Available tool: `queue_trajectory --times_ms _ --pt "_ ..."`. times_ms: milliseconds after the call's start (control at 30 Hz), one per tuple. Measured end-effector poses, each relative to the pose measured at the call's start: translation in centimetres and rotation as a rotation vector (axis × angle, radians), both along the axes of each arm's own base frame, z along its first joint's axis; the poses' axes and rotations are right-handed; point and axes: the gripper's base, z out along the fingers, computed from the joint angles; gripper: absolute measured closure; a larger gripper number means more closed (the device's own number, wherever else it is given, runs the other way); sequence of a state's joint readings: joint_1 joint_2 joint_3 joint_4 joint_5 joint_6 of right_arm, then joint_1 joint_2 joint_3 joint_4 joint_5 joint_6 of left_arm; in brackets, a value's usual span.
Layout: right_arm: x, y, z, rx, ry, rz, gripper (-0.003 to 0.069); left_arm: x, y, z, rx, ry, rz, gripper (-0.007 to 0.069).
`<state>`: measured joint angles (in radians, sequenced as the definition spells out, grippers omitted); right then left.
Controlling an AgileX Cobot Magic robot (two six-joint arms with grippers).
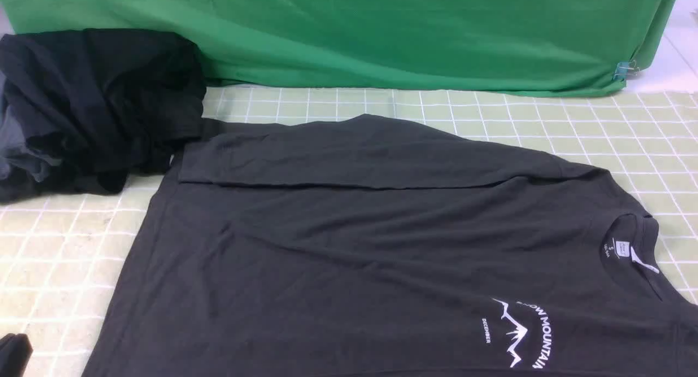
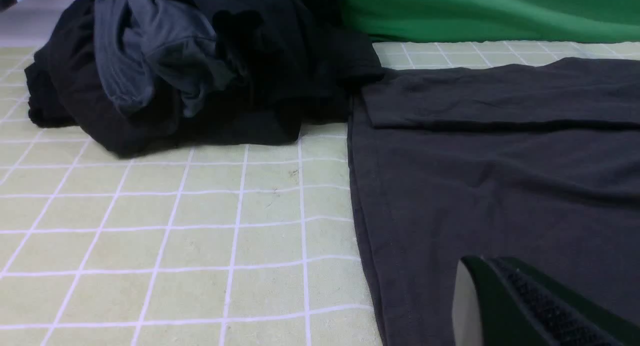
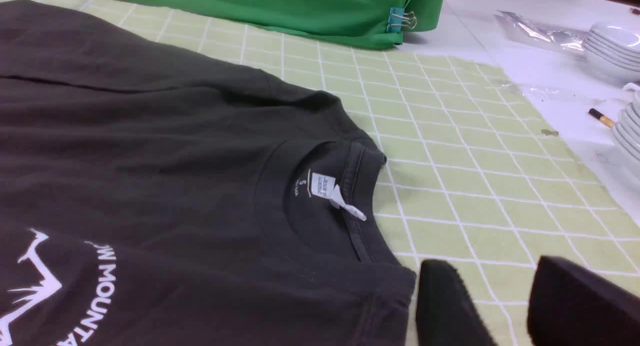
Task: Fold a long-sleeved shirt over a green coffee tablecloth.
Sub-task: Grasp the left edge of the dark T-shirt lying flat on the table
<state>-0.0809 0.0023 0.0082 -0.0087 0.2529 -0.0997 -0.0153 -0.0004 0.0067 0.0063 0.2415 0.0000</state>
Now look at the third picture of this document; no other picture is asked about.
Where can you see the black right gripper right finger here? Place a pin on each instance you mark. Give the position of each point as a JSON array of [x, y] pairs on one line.
[[570, 305]]

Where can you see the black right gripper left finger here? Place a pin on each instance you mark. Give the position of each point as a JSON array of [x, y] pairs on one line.
[[445, 313]]

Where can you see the dark gray long-sleeve shirt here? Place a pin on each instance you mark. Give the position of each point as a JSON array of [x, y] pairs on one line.
[[151, 195]]

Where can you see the light green checkered tablecloth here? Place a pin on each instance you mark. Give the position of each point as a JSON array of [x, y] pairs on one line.
[[473, 176]]

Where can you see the lower stack of white plates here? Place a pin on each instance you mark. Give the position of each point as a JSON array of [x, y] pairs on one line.
[[626, 131]]

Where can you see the clear plastic bag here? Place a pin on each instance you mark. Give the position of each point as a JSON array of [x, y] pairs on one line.
[[549, 37]]

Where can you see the blue binder clip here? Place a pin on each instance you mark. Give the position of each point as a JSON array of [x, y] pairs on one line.
[[399, 19]]

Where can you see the green backdrop cloth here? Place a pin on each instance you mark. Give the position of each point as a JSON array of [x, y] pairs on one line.
[[356, 23]]

